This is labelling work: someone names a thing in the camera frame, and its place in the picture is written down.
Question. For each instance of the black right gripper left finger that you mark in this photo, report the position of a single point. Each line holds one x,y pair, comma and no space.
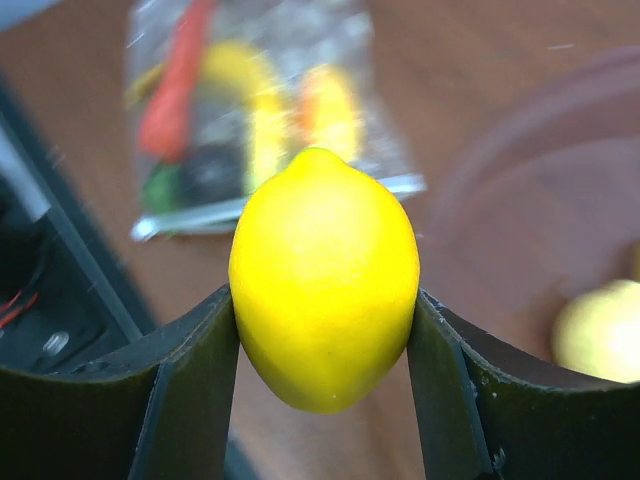
158,408

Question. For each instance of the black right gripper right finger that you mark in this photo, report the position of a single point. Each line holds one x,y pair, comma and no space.
487,410

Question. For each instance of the yellow fake lemon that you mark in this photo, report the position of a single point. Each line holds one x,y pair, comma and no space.
324,273
597,333

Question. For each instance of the clear zip top bag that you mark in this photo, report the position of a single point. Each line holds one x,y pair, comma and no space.
221,95

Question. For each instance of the clear pink plastic bowl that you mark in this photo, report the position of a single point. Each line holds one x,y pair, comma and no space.
541,208

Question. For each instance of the yellow fake banana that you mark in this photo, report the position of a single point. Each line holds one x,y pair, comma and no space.
251,79

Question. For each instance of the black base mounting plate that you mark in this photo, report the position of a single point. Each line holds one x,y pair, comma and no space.
65,300

